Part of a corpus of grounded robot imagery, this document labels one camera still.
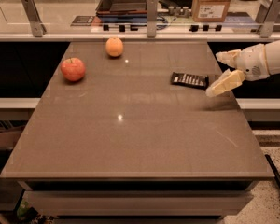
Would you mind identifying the right metal glass bracket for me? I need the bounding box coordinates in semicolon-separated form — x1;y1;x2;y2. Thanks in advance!
256;0;280;38

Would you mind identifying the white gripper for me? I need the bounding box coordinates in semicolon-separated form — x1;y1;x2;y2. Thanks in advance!
206;44;270;97

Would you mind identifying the red apple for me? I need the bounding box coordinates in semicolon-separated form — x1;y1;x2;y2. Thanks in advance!
60;58;86;82

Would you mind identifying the dark open tray bin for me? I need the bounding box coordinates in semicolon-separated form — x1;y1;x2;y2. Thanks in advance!
96;0;147;16

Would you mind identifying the glass barrier panel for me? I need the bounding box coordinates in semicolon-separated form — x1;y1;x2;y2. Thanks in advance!
0;0;280;41

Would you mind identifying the orange fruit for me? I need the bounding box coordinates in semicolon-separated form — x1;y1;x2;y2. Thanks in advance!
105;37;123;57

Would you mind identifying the green object under table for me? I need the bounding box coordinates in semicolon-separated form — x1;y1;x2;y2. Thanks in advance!
16;201;30;220

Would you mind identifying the left metal glass bracket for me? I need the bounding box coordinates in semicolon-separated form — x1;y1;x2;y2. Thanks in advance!
21;0;47;37

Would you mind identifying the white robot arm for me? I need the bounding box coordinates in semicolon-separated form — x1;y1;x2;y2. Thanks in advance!
206;40;280;97

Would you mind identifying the metal glass bracket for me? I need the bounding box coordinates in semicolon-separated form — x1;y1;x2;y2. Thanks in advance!
256;0;280;38
147;0;158;38
21;0;47;37

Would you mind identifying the cardboard box with label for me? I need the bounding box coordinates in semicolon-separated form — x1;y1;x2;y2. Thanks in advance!
191;0;231;22

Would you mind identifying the black rxbar chocolate bar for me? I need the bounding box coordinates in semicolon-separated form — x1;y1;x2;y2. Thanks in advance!
170;72;209;90

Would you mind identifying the middle metal glass bracket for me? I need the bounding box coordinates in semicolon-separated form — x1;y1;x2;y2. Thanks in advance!
147;0;158;38

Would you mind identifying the black strip on floor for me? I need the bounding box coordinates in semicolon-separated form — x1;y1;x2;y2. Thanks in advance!
265;154;280;189

